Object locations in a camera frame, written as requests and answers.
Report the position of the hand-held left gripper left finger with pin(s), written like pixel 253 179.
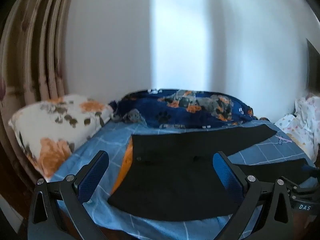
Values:
pixel 93 175

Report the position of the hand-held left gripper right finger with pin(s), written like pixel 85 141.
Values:
pixel 226 177

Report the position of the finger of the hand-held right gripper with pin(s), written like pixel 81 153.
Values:
pixel 292 183

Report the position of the black pants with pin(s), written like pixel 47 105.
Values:
pixel 175 180

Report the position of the orange cloth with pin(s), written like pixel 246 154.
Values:
pixel 125 165

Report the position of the blue checked bed sheet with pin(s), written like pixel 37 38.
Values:
pixel 105 140

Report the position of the white dotted cloth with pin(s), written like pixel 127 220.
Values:
pixel 305 122

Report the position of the white floral pillow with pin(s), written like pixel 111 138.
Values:
pixel 45 120

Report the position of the brown wooden door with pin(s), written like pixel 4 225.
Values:
pixel 10 175

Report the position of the navy paw print blanket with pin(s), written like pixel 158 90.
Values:
pixel 150 110

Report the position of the dark furniture panel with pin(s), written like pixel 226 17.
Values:
pixel 313 65

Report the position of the beige patterned curtain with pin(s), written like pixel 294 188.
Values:
pixel 32 55

